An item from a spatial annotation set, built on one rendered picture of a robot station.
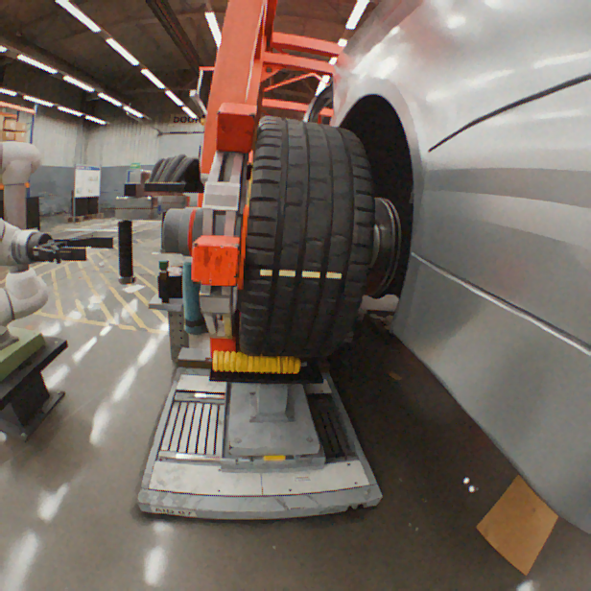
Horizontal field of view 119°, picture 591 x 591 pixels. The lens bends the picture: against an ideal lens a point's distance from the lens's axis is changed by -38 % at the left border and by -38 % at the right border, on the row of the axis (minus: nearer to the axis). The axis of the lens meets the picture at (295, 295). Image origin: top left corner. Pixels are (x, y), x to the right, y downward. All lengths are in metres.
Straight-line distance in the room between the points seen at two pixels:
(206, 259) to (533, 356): 0.45
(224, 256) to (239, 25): 1.26
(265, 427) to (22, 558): 1.00
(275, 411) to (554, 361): 0.89
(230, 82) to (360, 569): 1.89
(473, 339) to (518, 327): 0.07
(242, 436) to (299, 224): 0.72
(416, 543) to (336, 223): 1.05
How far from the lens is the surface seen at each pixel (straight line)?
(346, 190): 0.52
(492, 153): 0.40
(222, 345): 0.85
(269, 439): 0.97
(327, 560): 1.03
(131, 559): 1.05
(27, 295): 1.42
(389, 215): 0.81
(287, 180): 0.49
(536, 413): 0.33
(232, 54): 1.43
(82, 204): 11.15
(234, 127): 0.59
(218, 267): 0.44
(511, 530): 1.38
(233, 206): 0.52
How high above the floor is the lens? 0.96
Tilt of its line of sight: 19 degrees down
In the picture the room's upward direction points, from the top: 7 degrees clockwise
